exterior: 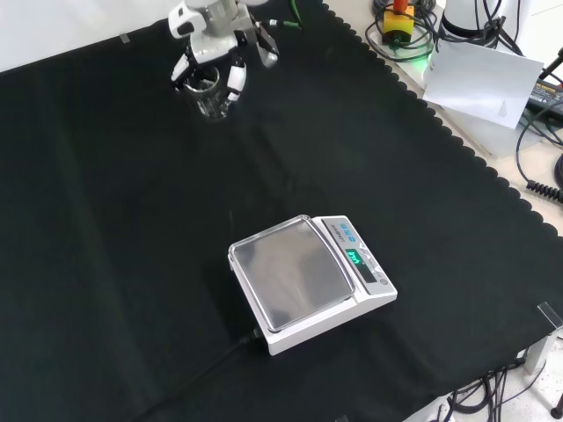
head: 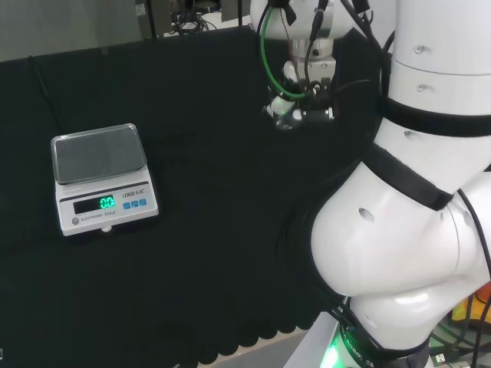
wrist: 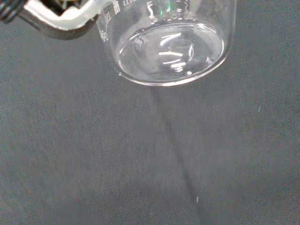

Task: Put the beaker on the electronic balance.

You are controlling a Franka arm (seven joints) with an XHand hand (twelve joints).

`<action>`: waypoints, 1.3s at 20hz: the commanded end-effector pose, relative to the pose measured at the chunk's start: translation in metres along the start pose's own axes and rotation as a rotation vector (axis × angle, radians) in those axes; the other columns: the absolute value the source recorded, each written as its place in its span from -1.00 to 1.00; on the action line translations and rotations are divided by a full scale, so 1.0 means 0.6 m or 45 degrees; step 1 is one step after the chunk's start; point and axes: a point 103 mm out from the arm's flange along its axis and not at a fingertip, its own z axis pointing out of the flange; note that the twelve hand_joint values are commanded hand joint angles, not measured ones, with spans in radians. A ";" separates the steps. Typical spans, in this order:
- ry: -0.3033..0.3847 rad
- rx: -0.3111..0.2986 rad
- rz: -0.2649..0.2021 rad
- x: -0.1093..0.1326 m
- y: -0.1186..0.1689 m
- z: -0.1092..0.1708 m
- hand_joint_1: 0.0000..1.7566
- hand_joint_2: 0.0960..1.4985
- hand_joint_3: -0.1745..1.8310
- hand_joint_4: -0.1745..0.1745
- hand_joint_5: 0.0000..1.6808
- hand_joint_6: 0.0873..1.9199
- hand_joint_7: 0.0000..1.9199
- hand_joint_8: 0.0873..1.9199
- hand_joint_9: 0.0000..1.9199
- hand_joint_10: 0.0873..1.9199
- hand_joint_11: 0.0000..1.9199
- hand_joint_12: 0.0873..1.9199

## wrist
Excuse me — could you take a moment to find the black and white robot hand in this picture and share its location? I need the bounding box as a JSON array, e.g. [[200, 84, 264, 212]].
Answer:
[[0, 0, 113, 41]]

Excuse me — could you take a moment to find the black bench cloth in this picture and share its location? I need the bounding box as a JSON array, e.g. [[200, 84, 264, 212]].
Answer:
[[0, 0, 300, 225]]

